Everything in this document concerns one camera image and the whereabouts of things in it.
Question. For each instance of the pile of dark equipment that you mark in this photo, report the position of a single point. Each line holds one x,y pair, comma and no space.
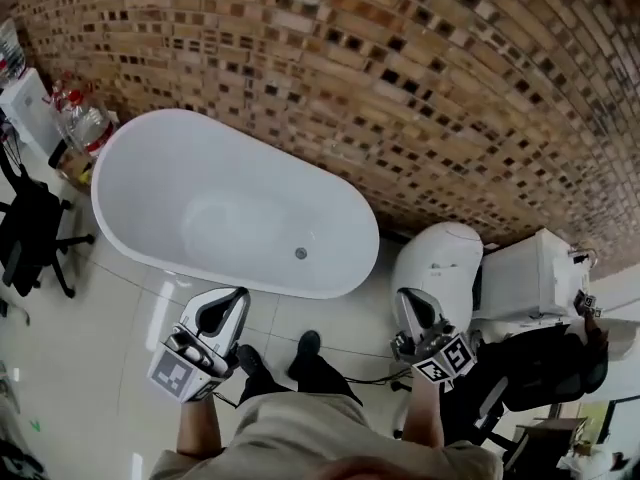
17,463

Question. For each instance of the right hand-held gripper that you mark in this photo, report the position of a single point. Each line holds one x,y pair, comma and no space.
442,363

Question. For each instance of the white box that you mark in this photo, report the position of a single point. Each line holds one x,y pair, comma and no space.
27,108

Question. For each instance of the black mesh office chair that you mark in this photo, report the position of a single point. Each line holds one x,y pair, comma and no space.
530,368

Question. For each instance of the person's black right shoe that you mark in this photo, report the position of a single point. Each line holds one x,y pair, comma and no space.
306,350

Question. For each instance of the black office chair with castors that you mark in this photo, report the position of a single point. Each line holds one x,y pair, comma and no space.
30,228

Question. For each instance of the person's right forearm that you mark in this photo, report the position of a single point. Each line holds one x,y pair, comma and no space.
422,418

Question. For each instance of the person's black left shoe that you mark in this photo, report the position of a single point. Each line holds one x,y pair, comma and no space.
252,363

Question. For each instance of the person's left forearm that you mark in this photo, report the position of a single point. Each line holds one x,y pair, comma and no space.
200,428

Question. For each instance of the person's black shoe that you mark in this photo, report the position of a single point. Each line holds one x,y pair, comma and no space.
252,363
306,350

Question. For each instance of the black framed window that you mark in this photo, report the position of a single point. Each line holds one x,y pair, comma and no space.
597,420

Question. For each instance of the white oval bathtub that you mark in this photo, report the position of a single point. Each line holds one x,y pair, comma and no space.
225,193

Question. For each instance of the brown wooden side table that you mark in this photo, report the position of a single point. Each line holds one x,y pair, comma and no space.
550,438

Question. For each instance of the person's black trousers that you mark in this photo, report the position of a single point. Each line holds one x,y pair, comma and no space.
320,378

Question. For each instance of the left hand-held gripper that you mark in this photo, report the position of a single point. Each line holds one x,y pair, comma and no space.
175,373

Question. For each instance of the clear plastic bottles bundle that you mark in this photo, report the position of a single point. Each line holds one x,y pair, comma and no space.
82,118

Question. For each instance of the person's beige shirt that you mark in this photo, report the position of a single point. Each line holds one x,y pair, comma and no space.
325,438

